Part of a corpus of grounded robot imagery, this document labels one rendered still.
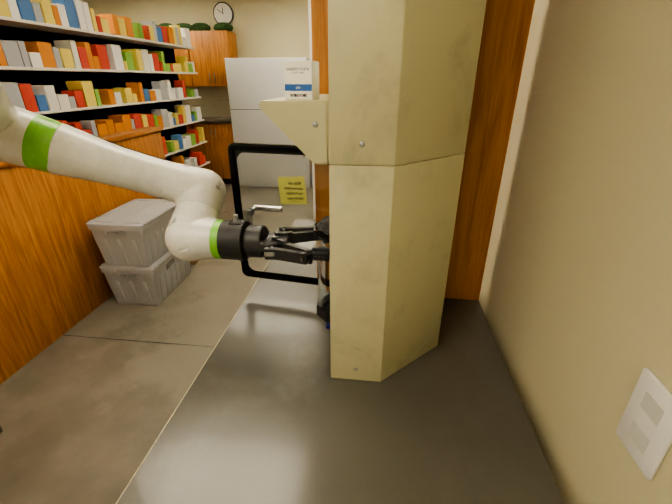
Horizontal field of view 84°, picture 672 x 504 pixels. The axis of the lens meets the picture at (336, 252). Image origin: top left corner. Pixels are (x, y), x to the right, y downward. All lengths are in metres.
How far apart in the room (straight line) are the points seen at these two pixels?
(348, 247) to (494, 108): 0.53
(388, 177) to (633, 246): 0.36
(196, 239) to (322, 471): 0.53
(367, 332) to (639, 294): 0.45
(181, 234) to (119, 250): 2.13
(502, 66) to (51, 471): 2.25
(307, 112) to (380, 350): 0.49
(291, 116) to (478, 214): 0.62
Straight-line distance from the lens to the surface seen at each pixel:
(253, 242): 0.84
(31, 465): 2.32
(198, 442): 0.81
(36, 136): 1.01
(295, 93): 0.70
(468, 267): 1.15
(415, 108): 0.66
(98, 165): 0.98
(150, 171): 0.97
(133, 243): 2.91
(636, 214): 0.65
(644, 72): 0.69
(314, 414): 0.81
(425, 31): 0.67
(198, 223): 0.90
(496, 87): 1.03
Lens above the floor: 1.54
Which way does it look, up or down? 25 degrees down
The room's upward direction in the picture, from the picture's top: straight up
